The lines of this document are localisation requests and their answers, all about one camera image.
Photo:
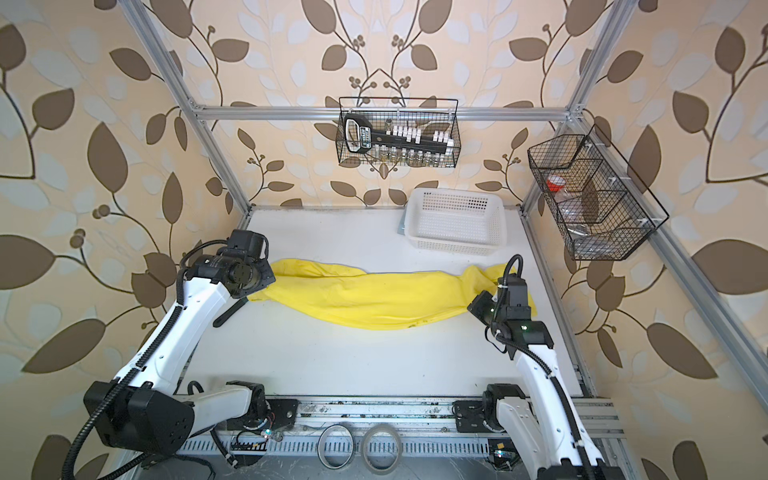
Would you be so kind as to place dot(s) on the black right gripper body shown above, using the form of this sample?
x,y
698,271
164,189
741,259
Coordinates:
x,y
488,309

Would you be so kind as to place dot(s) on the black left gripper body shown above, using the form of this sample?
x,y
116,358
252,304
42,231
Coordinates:
x,y
260,275

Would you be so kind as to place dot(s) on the white plastic perforated basket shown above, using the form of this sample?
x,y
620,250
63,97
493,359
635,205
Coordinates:
x,y
455,221

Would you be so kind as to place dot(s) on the yellow trousers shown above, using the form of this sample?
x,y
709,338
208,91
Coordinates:
x,y
351,297

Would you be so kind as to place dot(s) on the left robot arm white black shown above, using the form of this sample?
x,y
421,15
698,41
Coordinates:
x,y
139,409

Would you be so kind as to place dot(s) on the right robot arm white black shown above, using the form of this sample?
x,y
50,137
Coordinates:
x,y
538,415

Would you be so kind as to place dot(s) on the red capped item in basket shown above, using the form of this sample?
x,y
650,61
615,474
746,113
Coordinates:
x,y
555,183

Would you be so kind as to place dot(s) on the black tool with white sockets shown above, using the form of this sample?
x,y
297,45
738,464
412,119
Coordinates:
x,y
361,135

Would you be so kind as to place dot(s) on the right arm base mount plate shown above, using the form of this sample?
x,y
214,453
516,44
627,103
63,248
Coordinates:
x,y
469,416

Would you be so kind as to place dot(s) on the black wire basket right wall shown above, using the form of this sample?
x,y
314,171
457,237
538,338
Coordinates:
x,y
606,211

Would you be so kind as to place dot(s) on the black wire basket wall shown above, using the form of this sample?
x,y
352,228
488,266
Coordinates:
x,y
606,211
434,113

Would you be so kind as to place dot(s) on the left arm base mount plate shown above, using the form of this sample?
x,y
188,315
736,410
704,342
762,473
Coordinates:
x,y
278,413

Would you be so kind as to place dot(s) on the aluminium front rail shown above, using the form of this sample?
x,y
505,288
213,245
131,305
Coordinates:
x,y
425,425

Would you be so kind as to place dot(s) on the black wire basket back wall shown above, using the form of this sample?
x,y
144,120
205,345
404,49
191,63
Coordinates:
x,y
434,113

